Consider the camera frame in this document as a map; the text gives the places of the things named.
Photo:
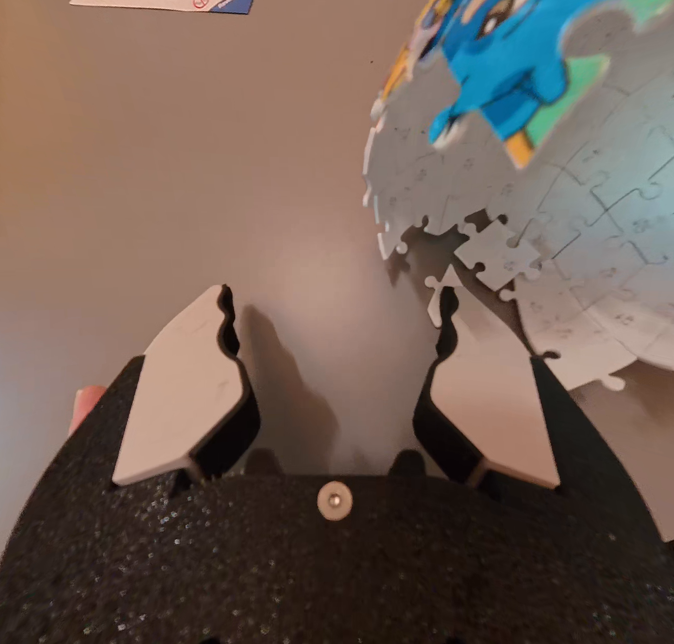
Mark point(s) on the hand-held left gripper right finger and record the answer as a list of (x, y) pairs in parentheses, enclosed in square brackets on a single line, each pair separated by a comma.
[(495, 407)]

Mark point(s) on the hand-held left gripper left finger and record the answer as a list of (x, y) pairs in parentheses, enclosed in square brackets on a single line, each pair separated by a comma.
[(179, 396)]

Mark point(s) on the colourful puzzle ball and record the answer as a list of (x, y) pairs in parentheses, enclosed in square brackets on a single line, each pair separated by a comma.
[(579, 207)]

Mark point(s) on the person's left hand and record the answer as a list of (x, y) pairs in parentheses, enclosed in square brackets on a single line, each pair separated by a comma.
[(84, 404)]

